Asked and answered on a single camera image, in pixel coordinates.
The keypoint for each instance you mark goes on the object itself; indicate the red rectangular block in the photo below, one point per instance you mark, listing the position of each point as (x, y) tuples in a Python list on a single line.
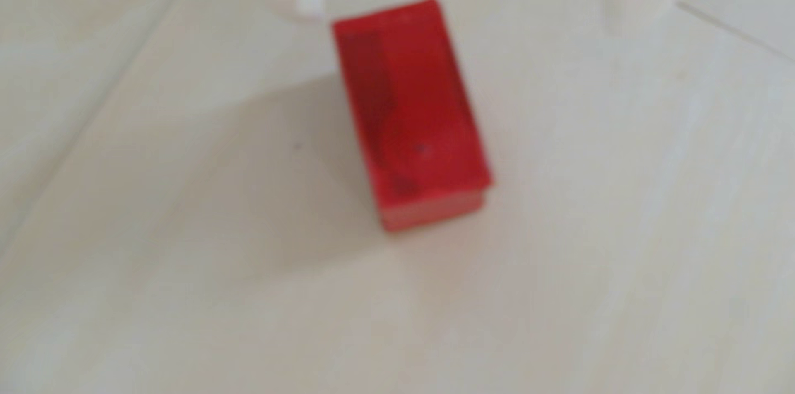
[(416, 108)]

